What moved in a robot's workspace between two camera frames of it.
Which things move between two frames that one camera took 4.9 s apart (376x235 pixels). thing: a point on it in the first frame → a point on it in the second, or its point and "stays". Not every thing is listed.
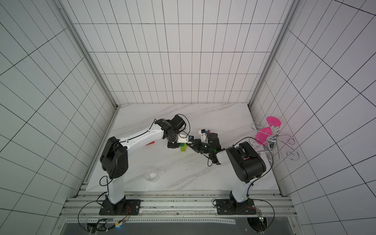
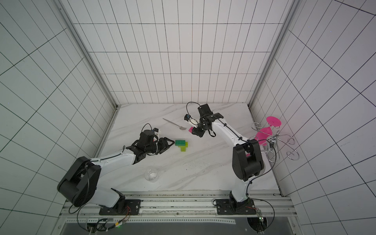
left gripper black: [173, 146] → [164, 145]
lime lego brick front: [183, 149] stays
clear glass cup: [151, 175] stays
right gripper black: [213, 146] → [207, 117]
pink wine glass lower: [262, 137] stays
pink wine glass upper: [273, 121] stays
